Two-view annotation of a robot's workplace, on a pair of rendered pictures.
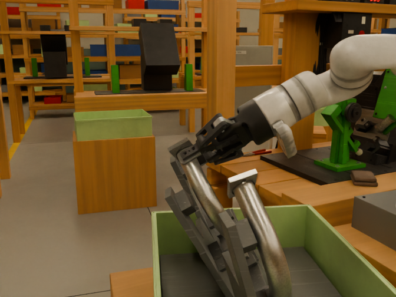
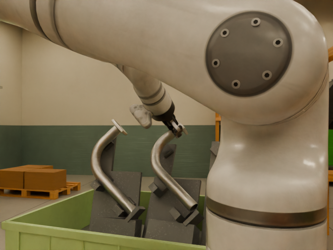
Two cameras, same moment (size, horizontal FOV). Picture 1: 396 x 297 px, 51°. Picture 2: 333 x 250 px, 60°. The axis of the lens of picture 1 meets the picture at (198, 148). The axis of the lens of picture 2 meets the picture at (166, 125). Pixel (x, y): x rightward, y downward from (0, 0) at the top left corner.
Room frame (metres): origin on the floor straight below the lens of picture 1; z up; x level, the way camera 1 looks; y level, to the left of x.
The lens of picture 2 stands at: (1.06, -0.82, 1.18)
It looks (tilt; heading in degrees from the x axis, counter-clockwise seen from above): 1 degrees up; 115
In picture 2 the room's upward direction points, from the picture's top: straight up
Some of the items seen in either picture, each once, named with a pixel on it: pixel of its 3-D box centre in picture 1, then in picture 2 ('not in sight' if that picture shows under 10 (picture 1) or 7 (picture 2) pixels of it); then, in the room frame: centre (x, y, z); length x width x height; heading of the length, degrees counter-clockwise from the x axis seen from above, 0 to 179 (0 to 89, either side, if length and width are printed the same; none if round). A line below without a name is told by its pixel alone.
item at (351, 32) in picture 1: (346, 30); not in sight; (1.94, -0.67, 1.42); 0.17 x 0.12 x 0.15; 116
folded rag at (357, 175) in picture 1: (363, 177); not in sight; (1.39, -0.58, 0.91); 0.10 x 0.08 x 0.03; 167
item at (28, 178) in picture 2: not in sight; (39, 180); (-3.29, 2.99, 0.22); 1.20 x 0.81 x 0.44; 11
